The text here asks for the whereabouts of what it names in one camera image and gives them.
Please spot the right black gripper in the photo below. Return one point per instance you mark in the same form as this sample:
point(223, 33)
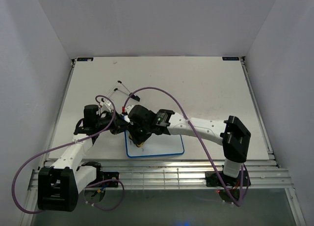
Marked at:
point(137, 138)

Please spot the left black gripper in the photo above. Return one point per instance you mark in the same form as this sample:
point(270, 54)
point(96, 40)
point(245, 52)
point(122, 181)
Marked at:
point(119, 123)

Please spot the yellow whiteboard eraser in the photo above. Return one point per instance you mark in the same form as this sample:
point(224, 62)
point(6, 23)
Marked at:
point(135, 141)

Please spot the blue framed whiteboard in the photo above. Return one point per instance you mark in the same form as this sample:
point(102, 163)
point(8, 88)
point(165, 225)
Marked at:
point(155, 146)

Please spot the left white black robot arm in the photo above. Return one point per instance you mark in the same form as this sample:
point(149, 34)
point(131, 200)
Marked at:
point(60, 184)

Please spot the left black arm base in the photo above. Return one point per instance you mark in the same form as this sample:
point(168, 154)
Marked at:
point(102, 175)

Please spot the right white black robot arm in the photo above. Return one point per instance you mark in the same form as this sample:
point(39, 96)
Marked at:
point(231, 134)

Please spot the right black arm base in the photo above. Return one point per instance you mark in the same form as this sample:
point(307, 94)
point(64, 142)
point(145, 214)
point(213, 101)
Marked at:
point(212, 180)

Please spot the left corner label sticker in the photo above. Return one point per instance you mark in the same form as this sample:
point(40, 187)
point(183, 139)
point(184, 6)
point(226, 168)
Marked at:
point(85, 59)

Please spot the corner label sticker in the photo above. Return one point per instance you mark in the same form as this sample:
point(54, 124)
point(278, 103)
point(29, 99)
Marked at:
point(230, 58)
point(85, 59)

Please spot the right corner label sticker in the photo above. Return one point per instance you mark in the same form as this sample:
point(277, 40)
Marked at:
point(230, 58)

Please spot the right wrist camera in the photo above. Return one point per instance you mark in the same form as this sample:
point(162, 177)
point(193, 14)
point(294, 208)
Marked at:
point(124, 114)

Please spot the black wire easel stand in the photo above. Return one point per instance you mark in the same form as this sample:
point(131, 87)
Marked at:
point(126, 92)

